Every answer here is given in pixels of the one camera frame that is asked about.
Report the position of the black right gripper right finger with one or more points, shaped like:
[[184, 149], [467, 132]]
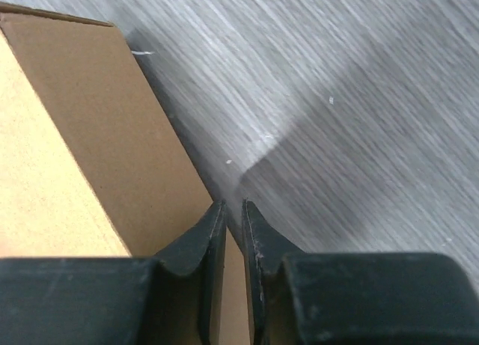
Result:
[[296, 297]]

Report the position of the cardboard box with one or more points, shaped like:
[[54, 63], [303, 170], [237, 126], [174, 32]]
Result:
[[90, 163]]

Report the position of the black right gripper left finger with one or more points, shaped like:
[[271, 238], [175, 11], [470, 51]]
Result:
[[172, 297]]

